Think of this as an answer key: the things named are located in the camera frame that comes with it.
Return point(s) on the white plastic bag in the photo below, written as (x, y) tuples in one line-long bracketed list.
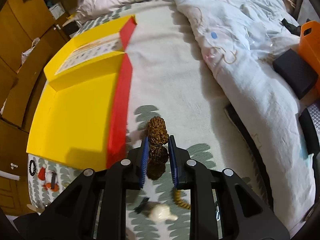
[(25, 54)]

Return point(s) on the leaf patterned bed sheet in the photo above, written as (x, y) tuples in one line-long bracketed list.
[(171, 80)]

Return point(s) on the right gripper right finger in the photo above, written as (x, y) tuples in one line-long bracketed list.
[(178, 159)]

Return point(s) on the orange plastic basket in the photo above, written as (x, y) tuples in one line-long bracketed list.
[(309, 44)]

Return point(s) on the printed instruction sheet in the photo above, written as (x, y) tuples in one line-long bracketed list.
[(91, 50)]

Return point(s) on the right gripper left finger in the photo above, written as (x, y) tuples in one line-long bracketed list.
[(139, 158)]

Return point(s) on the yellow cardboard box tray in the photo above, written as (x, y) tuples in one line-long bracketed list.
[(81, 118)]

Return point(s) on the red santa hat hair clip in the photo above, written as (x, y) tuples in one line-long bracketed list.
[(42, 173)]

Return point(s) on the white bow hair clip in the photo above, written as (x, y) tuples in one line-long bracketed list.
[(155, 211)]

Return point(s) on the black rectangular box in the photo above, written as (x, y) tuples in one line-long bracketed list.
[(297, 73)]

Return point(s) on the blue star heart hair clip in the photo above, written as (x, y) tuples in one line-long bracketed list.
[(51, 181)]

